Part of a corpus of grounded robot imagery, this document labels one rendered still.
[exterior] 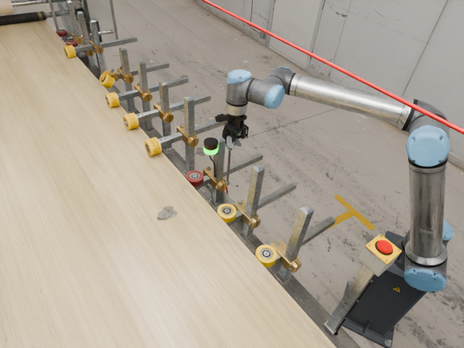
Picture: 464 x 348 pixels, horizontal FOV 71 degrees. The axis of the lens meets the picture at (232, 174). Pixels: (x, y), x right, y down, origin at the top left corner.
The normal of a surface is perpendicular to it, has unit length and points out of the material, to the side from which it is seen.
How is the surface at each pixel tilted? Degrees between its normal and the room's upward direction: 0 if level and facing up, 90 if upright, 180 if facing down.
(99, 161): 0
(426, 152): 83
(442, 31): 90
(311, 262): 0
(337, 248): 0
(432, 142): 84
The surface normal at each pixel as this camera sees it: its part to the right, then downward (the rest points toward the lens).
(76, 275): 0.07, -0.73
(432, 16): -0.84, 0.32
